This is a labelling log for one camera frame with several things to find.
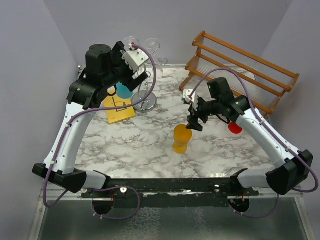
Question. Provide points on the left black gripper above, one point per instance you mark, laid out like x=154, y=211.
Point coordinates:
x=117, y=57

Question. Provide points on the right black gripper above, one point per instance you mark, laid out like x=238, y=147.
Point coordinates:
x=193, y=122

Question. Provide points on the blue plastic wine glass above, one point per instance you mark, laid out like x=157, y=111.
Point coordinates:
x=123, y=92

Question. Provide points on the yellow plastic wine glass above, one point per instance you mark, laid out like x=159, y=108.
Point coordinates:
x=182, y=137

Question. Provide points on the red plastic wine glass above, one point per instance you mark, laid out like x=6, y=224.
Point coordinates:
x=234, y=128

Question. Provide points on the clear wine glass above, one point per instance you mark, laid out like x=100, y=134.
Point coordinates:
x=152, y=45
x=128, y=41

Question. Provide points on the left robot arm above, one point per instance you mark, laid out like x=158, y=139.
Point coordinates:
x=104, y=67

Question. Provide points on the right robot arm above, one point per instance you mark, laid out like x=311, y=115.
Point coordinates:
x=290, y=165

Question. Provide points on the wooden shelf rack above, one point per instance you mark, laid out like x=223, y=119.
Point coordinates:
x=247, y=74

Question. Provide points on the yellow book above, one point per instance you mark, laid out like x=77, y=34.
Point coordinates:
x=118, y=115

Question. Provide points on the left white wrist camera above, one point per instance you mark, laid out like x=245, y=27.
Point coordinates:
x=134, y=58

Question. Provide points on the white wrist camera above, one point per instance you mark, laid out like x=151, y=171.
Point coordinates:
x=190, y=97
x=134, y=58

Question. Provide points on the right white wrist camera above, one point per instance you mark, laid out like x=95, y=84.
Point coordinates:
x=190, y=97

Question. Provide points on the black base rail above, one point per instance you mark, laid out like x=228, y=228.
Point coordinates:
x=170, y=192

